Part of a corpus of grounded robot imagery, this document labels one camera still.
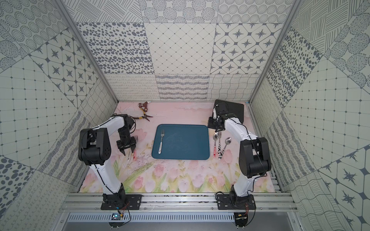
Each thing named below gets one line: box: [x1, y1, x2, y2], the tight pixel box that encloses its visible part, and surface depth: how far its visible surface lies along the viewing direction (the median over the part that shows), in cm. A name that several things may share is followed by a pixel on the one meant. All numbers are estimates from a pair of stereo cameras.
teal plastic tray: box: [151, 124, 211, 161], surface depth 97 cm
